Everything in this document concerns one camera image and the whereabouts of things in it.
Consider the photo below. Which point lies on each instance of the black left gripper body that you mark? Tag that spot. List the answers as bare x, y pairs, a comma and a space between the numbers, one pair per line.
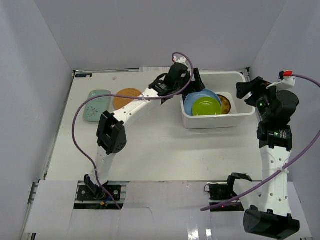
197, 81

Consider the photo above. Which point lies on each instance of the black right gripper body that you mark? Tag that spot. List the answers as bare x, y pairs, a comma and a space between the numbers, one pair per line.
262, 97

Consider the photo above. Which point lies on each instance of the light blue round plate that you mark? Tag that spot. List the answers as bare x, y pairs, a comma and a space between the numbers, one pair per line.
190, 99

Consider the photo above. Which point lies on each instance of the green round plate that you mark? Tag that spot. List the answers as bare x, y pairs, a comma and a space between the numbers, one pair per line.
206, 106

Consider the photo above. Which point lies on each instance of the yellow patterned plate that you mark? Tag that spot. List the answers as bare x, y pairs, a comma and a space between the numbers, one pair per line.
225, 104

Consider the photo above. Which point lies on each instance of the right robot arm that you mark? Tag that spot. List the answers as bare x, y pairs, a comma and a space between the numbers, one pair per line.
268, 214

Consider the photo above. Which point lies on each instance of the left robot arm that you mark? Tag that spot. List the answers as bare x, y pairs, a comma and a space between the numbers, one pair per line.
111, 131

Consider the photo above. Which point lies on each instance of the white plastic bin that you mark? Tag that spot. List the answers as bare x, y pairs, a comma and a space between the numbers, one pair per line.
222, 83

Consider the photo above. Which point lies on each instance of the celadon rectangular plate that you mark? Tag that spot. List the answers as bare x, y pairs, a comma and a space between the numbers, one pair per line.
94, 108

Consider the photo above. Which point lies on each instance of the blue label sticker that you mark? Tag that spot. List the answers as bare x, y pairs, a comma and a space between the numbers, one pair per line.
83, 75

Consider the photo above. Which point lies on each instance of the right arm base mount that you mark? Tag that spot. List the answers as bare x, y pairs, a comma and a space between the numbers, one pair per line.
218, 193

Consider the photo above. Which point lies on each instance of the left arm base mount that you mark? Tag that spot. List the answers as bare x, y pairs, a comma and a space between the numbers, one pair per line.
85, 199

